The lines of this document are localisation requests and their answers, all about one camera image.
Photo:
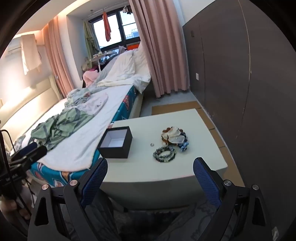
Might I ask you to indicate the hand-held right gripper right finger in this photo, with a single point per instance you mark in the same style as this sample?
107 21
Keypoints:
207 183

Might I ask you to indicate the dark hanging garment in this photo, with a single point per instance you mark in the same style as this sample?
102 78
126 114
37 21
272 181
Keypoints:
126 9

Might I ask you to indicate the dark framed window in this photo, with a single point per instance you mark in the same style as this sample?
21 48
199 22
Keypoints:
115 30

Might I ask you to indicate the white hanging garment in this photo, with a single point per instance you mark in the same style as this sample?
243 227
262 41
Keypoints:
30 55

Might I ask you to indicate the white side table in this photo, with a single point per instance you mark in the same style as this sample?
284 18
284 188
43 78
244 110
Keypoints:
99 56

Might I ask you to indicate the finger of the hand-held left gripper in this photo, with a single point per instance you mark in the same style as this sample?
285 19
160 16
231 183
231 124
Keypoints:
24 150
34 155

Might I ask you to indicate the white fleece blanket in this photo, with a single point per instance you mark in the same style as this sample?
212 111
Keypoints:
92 134

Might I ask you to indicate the orange box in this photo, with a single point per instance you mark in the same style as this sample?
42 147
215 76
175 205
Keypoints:
132 47

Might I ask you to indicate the black jewelry box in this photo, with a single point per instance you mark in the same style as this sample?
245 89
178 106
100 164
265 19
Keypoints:
115 153

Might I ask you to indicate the light blue patterned cloth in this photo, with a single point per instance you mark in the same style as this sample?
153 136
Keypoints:
76 97

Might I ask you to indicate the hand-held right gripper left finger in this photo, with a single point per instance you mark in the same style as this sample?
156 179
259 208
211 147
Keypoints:
94 180

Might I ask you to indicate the blue printed bed sheet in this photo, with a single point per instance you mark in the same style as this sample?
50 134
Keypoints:
124 106

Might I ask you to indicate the clear plastic bag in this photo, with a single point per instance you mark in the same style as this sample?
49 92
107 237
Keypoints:
175 136

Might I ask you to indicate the grey patterned rug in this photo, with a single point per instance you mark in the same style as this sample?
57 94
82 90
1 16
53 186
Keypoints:
143 222

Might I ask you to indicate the green plaid cloth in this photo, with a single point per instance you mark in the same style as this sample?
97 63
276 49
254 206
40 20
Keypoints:
60 125

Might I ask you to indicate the white wall outlet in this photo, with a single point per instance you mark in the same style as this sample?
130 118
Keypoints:
197 76

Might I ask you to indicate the person's left hand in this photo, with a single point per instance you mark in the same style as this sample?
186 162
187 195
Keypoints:
13 208

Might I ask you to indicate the white air conditioner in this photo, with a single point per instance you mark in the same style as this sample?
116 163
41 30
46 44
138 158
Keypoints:
12 45

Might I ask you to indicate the pink plush toy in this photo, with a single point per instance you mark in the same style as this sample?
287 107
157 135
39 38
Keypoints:
89 76

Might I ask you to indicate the cream upholstered bed frame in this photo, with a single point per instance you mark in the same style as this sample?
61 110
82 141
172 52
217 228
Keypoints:
23 106

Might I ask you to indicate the brown cardboard sheet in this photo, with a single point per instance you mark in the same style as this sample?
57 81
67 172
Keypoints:
171 107

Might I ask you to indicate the green hanging towel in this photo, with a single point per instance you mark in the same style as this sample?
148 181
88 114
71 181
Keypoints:
89 39

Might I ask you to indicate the pale printed shirt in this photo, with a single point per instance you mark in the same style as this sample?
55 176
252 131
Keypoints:
97 102

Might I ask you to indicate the orange hanging towel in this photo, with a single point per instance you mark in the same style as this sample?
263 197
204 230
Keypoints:
106 27

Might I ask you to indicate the narrow pink curtain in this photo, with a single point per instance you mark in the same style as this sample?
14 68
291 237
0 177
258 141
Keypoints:
56 58

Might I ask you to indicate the wide pink curtain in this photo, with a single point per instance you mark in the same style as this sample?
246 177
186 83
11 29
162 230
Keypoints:
159 46

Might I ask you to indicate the white duvet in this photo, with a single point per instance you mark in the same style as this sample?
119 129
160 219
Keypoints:
129 67

